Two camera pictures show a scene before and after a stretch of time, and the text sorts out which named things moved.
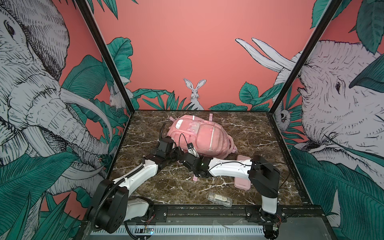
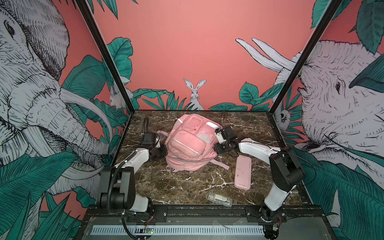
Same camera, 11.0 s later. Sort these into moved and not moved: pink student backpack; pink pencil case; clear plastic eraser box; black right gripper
Moved: black right gripper
Not moved: clear plastic eraser box; pink student backpack; pink pencil case
